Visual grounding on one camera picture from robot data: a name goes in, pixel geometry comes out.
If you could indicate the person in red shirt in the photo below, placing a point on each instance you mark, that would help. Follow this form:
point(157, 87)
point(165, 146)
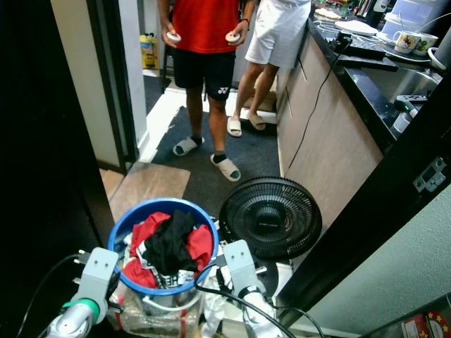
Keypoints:
point(204, 28)

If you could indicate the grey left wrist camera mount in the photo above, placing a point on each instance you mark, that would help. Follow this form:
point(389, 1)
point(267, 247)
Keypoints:
point(97, 274)

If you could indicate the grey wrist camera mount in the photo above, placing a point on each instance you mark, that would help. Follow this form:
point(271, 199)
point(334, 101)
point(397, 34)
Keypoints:
point(243, 264)
point(97, 274)

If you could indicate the red garment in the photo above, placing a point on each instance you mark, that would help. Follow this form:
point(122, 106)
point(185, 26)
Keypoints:
point(199, 246)

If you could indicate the black kitchen counter top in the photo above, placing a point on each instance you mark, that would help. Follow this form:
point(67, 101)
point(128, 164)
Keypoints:
point(366, 77)

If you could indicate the black floor fan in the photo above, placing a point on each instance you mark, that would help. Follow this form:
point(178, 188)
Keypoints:
point(271, 217)

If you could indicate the blue rimmed laundry basket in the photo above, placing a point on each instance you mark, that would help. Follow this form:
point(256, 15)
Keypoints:
point(162, 204)

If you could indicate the white plastic container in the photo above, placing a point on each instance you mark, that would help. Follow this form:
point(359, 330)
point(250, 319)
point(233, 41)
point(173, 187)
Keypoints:
point(419, 13)

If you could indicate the red printed package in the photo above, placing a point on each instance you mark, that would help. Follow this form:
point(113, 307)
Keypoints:
point(428, 325)

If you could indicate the brown wooden kitchen cabinet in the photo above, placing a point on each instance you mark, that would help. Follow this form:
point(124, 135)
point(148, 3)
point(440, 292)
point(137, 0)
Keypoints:
point(342, 148)

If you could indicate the white crumpled cloth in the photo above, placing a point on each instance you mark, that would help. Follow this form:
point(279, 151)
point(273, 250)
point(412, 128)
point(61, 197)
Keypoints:
point(213, 310)

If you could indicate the white plate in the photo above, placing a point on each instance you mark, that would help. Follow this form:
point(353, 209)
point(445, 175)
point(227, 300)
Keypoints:
point(356, 27)

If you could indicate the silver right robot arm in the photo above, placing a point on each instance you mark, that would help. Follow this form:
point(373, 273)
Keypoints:
point(262, 313)

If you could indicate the dark grey floor rug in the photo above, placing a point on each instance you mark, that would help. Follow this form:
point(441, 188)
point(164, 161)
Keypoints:
point(254, 151)

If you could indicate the yellow bottle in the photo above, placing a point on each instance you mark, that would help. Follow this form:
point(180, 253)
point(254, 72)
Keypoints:
point(149, 53)

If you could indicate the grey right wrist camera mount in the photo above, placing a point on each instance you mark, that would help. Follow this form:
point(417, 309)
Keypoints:
point(243, 264)

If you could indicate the brown floor mat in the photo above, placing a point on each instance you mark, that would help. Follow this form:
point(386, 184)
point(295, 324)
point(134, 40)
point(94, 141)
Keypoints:
point(148, 186)

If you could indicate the white patterned cup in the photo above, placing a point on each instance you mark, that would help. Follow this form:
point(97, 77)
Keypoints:
point(407, 42)

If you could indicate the person in white shorts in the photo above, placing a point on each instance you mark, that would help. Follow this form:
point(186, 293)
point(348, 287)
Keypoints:
point(278, 32)

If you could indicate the white handheld controller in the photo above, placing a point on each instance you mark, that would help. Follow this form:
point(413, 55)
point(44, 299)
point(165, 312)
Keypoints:
point(173, 37)
point(233, 36)

